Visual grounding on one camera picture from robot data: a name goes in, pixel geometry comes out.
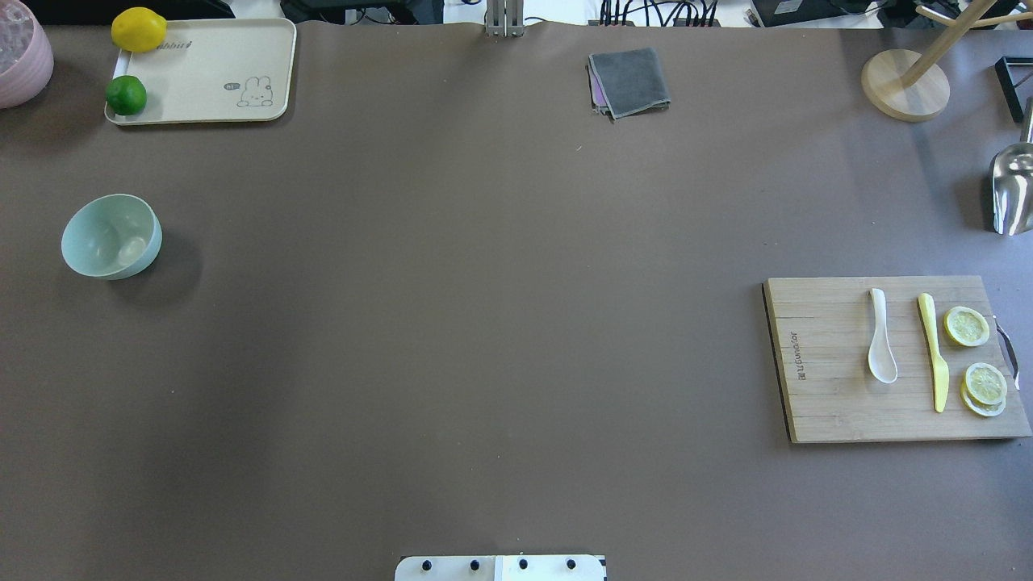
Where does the white ceramic spoon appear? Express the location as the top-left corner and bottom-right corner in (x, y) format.
(867, 287), (899, 385)

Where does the light green bowl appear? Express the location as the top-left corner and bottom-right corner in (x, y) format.
(61, 194), (163, 280)

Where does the pink ribbed bowl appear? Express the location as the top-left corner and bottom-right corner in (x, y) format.
(1, 1), (54, 110)

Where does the grey folded cloth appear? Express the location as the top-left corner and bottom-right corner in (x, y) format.
(587, 47), (671, 120)

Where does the bamboo cutting board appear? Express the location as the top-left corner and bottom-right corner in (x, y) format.
(763, 275), (1031, 444)

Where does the beige rabbit tray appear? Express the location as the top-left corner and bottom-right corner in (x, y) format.
(104, 18), (298, 126)

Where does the yellow plastic knife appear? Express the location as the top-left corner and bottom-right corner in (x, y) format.
(916, 293), (951, 412)

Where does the wooden mug tree stand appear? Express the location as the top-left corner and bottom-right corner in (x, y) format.
(862, 1), (1032, 123)

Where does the green lime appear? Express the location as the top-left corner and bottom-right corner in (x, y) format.
(106, 77), (148, 115)

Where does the yellow lemon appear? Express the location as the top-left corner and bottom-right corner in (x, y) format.
(109, 6), (169, 52)

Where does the lemon slice lower top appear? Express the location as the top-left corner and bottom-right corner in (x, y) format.
(963, 362), (1008, 406)

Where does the lemon slice lower bottom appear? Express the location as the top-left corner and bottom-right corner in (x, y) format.
(960, 387), (1006, 418)

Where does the metal scoop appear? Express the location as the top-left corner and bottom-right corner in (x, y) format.
(991, 97), (1032, 236)

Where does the metal clamp bracket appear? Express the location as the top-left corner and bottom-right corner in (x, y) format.
(486, 0), (525, 37)

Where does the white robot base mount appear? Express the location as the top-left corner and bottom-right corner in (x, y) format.
(394, 553), (608, 580)

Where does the black frame stand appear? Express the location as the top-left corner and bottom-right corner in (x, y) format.
(993, 56), (1032, 123)

